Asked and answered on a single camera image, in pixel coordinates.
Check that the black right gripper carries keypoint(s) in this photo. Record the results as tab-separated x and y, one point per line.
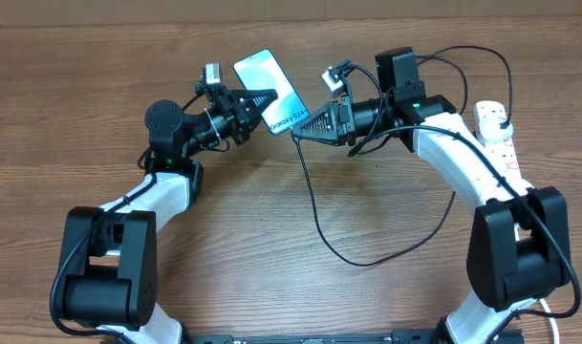
338	124

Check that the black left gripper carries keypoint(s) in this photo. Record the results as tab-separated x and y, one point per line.
233	105

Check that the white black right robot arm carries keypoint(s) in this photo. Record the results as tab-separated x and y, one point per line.
519	250

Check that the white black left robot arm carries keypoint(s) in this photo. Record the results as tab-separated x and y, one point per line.
107	277

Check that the white charger plug adapter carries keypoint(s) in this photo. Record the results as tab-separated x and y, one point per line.
491	130

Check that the white power strip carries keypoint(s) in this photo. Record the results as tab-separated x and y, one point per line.
502	154

